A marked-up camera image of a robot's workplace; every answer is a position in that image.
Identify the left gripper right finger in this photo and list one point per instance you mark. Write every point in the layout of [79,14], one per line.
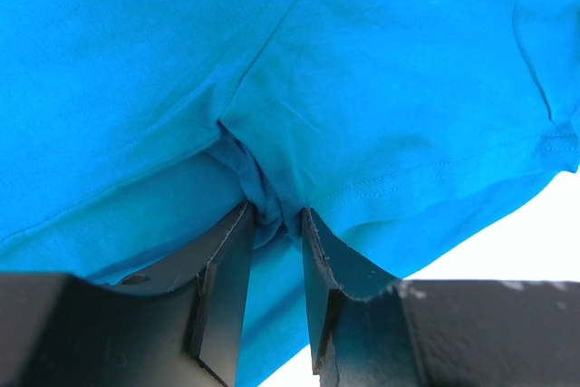
[369,328]

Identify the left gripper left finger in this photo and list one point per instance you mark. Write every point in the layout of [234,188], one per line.
[177,322]

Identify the teal blue t shirt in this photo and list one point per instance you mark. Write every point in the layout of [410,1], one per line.
[129,127]

